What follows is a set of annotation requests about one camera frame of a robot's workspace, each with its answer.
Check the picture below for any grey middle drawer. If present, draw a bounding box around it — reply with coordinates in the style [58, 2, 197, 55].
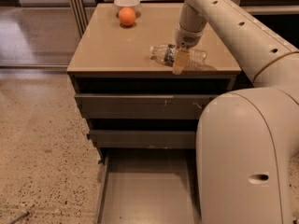
[89, 130, 195, 149]

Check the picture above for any orange ball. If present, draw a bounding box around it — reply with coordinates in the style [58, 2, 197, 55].
[118, 7, 136, 26]

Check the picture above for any clear plastic water bottle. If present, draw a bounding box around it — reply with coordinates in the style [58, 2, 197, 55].
[150, 44, 207, 68]

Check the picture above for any grey open bottom drawer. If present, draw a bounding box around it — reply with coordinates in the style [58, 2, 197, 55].
[94, 148, 201, 224]

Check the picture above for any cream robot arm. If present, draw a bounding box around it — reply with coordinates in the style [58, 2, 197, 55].
[176, 0, 299, 224]

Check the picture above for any beige drawer cabinet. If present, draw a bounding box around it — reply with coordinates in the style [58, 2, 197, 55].
[65, 2, 242, 166]

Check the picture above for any grey metal rod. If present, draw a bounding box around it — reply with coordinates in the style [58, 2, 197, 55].
[8, 212, 30, 224]

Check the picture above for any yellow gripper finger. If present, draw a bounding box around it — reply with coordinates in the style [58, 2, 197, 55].
[173, 49, 190, 75]

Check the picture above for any grey top drawer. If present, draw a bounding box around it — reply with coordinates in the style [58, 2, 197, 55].
[75, 94, 216, 119]

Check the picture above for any white bowl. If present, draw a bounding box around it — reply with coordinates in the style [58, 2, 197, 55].
[114, 0, 141, 13]

